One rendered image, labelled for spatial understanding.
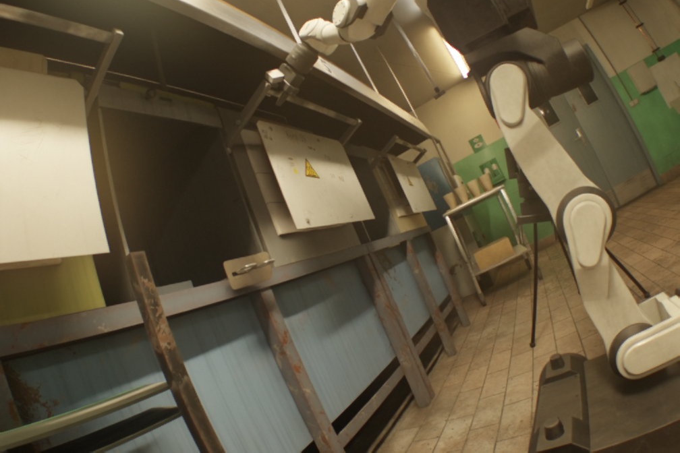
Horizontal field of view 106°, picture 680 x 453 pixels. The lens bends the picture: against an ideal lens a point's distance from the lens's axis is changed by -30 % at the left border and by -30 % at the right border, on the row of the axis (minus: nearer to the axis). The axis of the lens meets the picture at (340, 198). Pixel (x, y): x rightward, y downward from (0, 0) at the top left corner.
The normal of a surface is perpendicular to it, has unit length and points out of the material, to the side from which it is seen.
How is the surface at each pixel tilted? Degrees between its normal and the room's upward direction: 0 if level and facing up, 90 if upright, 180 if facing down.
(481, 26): 122
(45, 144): 90
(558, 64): 113
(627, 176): 90
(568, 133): 90
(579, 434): 45
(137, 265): 90
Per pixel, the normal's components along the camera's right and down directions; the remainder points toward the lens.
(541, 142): -0.22, 0.34
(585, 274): -0.42, 0.45
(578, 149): -0.47, 0.00
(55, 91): 0.79, -0.44
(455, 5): -0.54, 0.25
